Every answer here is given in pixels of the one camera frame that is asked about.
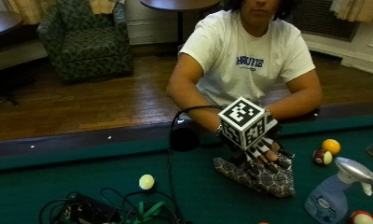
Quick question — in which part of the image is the grey patterned fabric pouch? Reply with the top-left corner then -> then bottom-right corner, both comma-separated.
213,154 -> 296,199

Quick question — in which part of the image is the white cube with black markers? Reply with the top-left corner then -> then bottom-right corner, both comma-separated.
217,96 -> 268,151

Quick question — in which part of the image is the maroon striped billiard ball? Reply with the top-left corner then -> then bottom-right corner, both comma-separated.
311,148 -> 334,166

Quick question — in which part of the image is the orange billiard ball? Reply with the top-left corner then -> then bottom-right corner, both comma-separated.
320,138 -> 343,156

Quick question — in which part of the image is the blue spray bottle grey trigger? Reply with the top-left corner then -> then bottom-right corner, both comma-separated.
303,156 -> 373,224

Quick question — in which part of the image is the red striped billiard ball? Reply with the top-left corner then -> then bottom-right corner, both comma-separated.
346,210 -> 373,224

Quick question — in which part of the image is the pale yellow cue ball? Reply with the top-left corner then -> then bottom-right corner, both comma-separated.
138,174 -> 157,191

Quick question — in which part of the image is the green ribbon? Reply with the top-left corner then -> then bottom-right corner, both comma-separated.
122,200 -> 167,224

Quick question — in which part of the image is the person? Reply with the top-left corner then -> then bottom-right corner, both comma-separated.
165,0 -> 324,133

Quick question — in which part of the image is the white t-shirt with blue print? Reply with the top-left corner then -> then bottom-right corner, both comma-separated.
177,9 -> 316,107

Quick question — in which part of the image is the dark radiator grille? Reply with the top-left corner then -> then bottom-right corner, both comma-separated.
291,0 -> 360,43

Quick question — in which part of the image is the black electronic box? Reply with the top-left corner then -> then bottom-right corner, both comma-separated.
64,191 -> 122,224

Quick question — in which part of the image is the beige curtain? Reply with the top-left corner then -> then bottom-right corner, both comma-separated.
328,0 -> 373,23
5,0 -> 126,25

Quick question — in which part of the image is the green patterned armchair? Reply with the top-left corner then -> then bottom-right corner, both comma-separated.
34,0 -> 134,83

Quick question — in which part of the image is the dark wooden side table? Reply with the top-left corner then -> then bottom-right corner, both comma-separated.
0,10 -> 42,106

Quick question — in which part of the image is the black glove cable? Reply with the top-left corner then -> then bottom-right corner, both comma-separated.
165,105 -> 227,224

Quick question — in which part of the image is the tangle of black cables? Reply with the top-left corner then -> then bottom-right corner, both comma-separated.
37,186 -> 187,224

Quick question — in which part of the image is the round dark pedestal table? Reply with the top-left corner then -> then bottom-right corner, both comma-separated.
139,0 -> 222,46

